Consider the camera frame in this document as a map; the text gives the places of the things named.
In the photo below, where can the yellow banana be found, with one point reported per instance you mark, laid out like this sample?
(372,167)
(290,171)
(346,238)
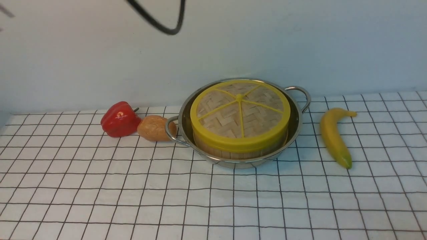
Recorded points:
(331,135)

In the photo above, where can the white grid tablecloth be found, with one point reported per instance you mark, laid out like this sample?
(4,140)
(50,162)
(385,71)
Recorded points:
(62,178)

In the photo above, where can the yellow bamboo steamer lid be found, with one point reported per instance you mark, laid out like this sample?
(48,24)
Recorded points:
(240,114)

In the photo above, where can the yellow bamboo steamer basket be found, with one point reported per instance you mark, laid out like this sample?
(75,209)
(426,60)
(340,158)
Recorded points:
(248,154)

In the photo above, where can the stainless steel pot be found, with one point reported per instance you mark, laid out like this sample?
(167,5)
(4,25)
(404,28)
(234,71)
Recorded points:
(179,129)

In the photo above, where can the brown potato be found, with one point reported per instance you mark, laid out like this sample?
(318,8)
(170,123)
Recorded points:
(152,128)

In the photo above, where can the red bell pepper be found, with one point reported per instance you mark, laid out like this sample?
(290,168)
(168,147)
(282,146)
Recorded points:
(120,120)

